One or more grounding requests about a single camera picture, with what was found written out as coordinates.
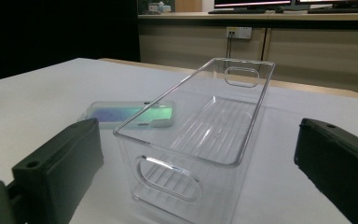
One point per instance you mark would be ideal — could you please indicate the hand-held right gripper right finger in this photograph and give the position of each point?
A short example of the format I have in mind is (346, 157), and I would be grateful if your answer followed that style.
(338, 168)

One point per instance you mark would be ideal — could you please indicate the beige desk with panel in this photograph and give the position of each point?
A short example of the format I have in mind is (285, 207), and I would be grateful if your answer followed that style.
(317, 46)

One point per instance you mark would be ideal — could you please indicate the small boxes on desk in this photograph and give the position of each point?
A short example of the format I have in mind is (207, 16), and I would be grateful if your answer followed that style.
(159, 6)

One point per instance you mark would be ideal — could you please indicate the black computer mouse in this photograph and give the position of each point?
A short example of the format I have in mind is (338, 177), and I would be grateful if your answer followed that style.
(279, 10)

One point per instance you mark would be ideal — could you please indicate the translucent iridescent phone case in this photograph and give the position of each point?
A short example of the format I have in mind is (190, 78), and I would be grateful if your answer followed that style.
(112, 114)

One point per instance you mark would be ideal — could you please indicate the computer monitor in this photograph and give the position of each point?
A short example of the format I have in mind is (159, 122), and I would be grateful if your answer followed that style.
(335, 2)
(251, 3)

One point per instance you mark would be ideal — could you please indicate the white table mat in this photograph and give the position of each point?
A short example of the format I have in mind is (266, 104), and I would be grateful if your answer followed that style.
(43, 99)

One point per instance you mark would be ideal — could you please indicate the white wall socket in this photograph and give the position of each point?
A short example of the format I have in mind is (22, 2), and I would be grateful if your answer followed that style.
(239, 32)

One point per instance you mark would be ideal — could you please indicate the black keyboard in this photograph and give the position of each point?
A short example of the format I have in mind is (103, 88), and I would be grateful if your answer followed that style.
(341, 10)
(236, 11)

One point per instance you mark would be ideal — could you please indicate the clear plastic storage bin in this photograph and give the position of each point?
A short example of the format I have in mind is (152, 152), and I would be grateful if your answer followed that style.
(167, 189)

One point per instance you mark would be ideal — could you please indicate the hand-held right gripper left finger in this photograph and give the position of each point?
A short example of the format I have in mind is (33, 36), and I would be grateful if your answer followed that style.
(59, 165)

